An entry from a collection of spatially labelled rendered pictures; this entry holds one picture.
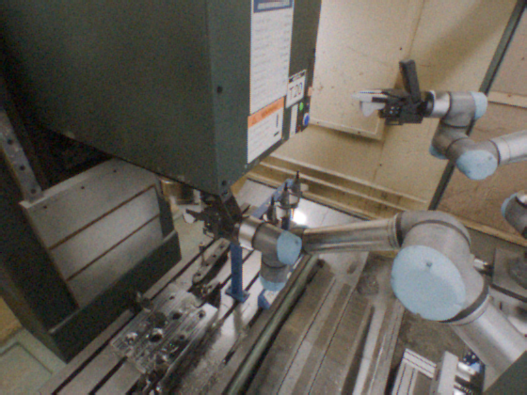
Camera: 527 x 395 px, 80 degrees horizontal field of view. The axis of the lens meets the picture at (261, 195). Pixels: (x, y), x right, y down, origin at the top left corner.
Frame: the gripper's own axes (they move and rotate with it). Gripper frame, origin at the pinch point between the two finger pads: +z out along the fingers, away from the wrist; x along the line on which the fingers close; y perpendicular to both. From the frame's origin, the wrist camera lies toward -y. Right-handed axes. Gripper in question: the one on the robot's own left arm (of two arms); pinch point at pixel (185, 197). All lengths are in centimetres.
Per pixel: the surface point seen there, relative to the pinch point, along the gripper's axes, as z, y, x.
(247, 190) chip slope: 36, 66, 93
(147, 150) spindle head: -2.9, -21.2, -12.5
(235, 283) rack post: -7, 49, 15
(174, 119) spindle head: -12.0, -30.3, -12.6
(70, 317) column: 43, 61, -26
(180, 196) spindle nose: -5.1, -6.5, -6.9
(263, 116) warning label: -21.1, -27.8, 4.5
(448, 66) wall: -52, -26, 100
